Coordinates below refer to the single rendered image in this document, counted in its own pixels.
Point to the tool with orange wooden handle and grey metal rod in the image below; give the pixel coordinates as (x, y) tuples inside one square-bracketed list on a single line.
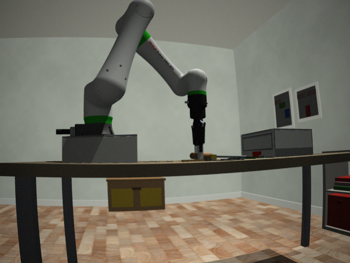
[(207, 156)]

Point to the small white cabinet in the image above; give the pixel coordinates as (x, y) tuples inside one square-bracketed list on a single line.
[(278, 142)]

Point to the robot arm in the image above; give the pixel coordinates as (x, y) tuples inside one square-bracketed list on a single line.
[(109, 86)]

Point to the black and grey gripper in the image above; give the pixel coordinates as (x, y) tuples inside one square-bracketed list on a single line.
[(198, 129)]

